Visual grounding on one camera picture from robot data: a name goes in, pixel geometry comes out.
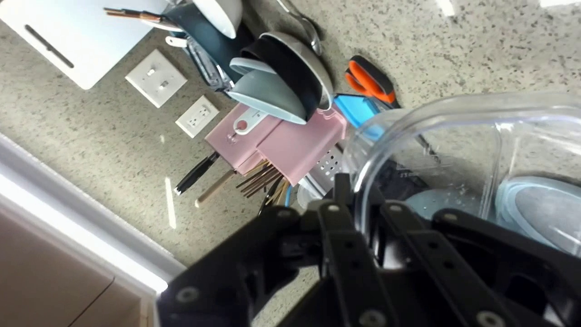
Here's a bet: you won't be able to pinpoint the orange handled scissors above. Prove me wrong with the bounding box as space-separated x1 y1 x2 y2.
346 55 398 108

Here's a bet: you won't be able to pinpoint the metal spoon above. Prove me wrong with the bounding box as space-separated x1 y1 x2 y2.
277 0 324 57

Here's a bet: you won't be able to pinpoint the stacked dark bowls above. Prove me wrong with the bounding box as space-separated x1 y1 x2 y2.
229 33 335 126

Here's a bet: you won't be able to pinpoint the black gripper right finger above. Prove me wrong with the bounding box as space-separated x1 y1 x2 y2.
377 202 581 327

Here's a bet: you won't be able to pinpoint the white wall outlet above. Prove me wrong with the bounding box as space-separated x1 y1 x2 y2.
177 97 219 139

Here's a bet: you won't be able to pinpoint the clear plastic bowl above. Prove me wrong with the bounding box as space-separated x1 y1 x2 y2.
344 91 581 257

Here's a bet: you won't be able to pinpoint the pink utensil holder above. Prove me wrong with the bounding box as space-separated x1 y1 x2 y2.
259 111 348 186

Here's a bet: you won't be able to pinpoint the white light switch plate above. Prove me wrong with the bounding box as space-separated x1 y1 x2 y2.
126 50 188 108

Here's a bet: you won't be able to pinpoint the light blue plate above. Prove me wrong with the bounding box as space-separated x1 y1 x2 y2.
406 189 480 220

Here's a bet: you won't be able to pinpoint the small blue silicone lid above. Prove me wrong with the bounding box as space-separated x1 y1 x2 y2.
335 93 389 142

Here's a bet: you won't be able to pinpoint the white small bowl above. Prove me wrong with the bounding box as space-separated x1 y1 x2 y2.
193 0 244 40

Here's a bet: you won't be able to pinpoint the light blue front bowl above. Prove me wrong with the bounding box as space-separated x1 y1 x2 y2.
495 177 581 257

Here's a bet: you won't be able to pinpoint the pink knife block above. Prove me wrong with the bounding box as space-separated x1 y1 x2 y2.
206 106 280 175

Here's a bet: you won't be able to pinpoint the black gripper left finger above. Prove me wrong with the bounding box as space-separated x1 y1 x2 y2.
157 175 413 327

